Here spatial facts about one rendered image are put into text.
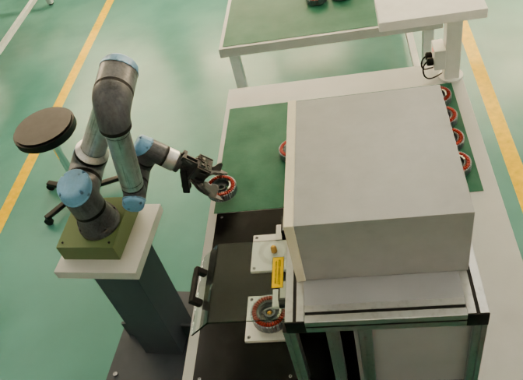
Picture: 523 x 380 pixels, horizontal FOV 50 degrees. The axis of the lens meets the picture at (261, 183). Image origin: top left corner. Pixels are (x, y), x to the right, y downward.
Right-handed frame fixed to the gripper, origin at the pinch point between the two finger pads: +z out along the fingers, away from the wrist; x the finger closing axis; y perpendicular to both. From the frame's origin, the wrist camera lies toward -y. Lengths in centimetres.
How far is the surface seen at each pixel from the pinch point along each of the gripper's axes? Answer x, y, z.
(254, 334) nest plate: -57, 8, 13
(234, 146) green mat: 29.9, -5.2, 4.0
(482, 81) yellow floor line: 153, 25, 148
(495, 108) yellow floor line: 126, 26, 150
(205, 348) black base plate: -61, -3, 3
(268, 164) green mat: 17.0, 4.7, 14.9
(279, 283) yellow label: -60, 37, 3
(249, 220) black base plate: -12.7, 3.1, 10.2
